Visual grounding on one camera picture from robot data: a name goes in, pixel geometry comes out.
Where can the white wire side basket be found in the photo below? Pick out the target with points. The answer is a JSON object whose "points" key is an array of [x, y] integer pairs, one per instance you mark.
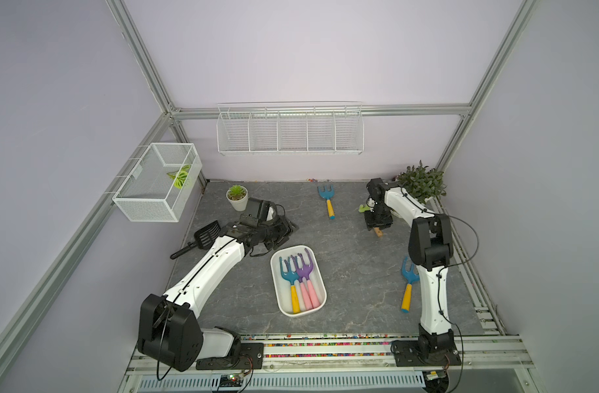
{"points": [[147, 194]]}

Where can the small white potted plant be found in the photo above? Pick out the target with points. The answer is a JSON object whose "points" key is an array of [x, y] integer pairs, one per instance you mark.
{"points": [[238, 196]]}

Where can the teal rake yellow handle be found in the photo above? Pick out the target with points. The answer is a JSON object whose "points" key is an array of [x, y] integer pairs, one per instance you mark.
{"points": [[290, 276], [327, 192], [411, 276]]}

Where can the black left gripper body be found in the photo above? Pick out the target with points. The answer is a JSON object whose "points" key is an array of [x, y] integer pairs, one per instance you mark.
{"points": [[274, 233]]}

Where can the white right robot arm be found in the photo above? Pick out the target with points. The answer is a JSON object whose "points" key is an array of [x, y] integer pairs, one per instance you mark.
{"points": [[430, 249]]}

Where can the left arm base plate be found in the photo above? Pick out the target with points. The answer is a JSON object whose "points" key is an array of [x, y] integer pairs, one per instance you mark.
{"points": [[247, 355]]}

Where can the white storage tray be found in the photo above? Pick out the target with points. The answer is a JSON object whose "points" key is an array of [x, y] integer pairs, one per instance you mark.
{"points": [[282, 287]]}

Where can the green rake wooden handle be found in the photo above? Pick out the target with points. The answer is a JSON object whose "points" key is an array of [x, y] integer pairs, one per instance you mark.
{"points": [[366, 208]]}

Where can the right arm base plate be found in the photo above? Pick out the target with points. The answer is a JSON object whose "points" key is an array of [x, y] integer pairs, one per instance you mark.
{"points": [[409, 353]]}

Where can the green leaf toy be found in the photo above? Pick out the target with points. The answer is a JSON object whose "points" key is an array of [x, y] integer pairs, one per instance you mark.
{"points": [[179, 177]]}

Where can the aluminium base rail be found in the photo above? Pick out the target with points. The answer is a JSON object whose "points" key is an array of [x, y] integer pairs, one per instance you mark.
{"points": [[349, 363]]}

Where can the white wire wall shelf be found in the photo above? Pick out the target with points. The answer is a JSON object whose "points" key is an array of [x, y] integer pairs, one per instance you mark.
{"points": [[318, 128]]}

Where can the purple rake pink handle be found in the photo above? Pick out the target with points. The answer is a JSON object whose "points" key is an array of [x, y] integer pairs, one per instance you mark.
{"points": [[298, 261], [305, 268]]}

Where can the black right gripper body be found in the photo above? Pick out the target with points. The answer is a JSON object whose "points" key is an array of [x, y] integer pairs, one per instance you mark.
{"points": [[380, 216]]}

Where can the black slotted scoop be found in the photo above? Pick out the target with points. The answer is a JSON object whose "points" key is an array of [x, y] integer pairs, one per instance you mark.
{"points": [[204, 238]]}

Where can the large white potted plant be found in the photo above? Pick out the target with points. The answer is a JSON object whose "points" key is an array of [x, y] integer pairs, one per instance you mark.
{"points": [[422, 182]]}

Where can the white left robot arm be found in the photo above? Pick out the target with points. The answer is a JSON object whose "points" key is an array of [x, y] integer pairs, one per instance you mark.
{"points": [[169, 330]]}

